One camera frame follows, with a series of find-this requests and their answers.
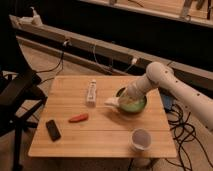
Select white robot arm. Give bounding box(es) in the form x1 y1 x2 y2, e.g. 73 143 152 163
118 62 213 132

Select wooden table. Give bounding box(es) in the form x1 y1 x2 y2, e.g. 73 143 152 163
29 76 177 158

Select black chair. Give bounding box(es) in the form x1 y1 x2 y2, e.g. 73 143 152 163
0 70 47 171

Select black phone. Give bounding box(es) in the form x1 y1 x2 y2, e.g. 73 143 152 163
46 120 61 141

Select green ceramic bowl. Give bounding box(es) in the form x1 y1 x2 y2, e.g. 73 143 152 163
116 87 147 114

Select white toothpaste tube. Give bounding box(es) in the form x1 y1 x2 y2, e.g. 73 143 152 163
86 79 97 106

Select orange carrot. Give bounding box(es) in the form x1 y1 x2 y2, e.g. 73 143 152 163
68 114 89 123

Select blue box on floor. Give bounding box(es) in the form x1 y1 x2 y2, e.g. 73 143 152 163
161 94 173 110

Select black cables on floor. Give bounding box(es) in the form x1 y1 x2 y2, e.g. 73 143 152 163
164 103 213 171

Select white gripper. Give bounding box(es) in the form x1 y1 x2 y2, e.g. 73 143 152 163
125 77 149 100

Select white spray bottle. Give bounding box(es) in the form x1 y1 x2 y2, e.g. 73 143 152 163
31 6 43 26

